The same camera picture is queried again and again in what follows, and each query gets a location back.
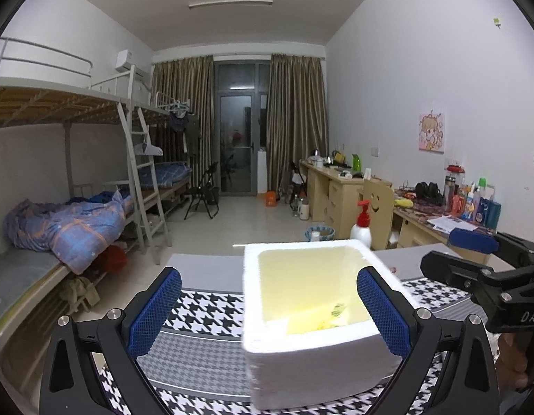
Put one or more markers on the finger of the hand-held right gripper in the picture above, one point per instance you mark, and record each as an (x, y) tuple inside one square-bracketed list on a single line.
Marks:
[(448, 268), (470, 241)]

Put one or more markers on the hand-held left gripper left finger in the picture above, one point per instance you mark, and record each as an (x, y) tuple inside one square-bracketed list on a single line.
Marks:
[(156, 311)]

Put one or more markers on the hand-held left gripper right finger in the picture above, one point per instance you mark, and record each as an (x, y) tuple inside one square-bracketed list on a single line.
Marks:
[(383, 311)]

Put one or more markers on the white foam box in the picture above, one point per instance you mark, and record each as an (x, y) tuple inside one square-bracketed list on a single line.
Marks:
[(314, 363)]

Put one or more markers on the yellow soft toy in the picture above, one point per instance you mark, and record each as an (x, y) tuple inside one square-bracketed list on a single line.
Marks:
[(403, 202)]

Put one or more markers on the person's right hand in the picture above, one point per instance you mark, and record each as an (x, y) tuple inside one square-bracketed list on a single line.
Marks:
[(513, 356)]

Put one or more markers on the white printed papers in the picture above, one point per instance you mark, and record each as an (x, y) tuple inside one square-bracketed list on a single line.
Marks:
[(450, 224)]

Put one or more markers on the cluster of toiletry bottles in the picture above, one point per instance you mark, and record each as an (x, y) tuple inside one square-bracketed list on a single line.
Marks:
[(474, 203)]

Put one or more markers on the black white houndstooth mat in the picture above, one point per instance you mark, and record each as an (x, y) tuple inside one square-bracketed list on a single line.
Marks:
[(206, 311)]

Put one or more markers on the yellow packet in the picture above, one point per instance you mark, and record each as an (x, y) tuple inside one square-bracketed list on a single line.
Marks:
[(331, 312)]

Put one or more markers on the wooden desk with patterned cloth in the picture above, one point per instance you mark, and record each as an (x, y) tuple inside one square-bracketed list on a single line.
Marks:
[(411, 229)]

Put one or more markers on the black headphones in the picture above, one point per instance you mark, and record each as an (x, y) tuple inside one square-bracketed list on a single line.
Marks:
[(429, 192)]

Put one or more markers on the red cloth bundle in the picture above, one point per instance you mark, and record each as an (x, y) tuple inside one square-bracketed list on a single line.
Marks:
[(113, 259)]

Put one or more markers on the olive cloth pile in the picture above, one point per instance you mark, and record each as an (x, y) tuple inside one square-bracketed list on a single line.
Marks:
[(78, 294)]

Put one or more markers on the white red pump bottle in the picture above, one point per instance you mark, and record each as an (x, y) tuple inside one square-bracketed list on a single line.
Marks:
[(361, 233)]

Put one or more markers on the wooden chair with smiley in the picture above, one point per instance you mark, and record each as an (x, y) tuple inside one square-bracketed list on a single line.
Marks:
[(379, 203)]

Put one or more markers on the blue trash basket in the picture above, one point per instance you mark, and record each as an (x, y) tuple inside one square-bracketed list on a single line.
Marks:
[(319, 233)]

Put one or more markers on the blue plaid quilt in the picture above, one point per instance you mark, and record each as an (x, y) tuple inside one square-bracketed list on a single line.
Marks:
[(68, 229)]

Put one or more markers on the black folding chair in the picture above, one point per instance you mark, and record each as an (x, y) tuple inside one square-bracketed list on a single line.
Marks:
[(203, 192)]

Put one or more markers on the white floor jug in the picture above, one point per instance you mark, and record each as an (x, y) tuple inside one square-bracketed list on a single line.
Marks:
[(303, 210)]

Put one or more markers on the green plastic jug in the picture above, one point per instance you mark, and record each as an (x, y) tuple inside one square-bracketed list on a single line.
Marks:
[(356, 163)]

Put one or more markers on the blue checked bed sheet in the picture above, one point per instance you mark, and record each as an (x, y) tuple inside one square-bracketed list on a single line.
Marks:
[(169, 173)]

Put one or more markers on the white metal bed ladder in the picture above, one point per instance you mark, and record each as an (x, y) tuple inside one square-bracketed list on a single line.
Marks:
[(139, 173)]

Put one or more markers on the grey mattress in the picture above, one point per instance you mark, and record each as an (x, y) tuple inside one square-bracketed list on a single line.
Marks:
[(16, 276)]

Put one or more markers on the black folded cart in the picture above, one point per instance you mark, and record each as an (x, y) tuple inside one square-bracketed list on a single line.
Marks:
[(295, 181)]

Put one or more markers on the orange bag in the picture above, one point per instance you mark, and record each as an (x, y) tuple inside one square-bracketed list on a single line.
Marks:
[(272, 199)]

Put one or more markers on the white pot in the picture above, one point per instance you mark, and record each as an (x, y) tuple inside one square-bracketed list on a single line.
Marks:
[(317, 160)]

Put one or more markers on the hanging dark clothes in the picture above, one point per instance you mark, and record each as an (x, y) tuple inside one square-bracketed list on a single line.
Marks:
[(184, 132)]

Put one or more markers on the glass balcony door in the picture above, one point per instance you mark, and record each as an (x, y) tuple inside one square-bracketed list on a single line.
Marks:
[(238, 138)]

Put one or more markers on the white metal bunk bed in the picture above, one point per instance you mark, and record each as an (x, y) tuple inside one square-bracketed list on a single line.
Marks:
[(42, 103), (171, 103)]

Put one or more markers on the brown curtain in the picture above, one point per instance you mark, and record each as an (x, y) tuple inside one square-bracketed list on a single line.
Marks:
[(297, 121), (180, 86)]

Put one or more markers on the white air conditioner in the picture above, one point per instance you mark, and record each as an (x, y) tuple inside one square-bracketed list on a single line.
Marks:
[(130, 61)]

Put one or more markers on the ceiling tube light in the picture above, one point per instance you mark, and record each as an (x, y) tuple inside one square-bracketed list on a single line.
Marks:
[(230, 4)]

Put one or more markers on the cartoon wall poster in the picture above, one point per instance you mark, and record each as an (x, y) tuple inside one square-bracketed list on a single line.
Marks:
[(431, 133)]

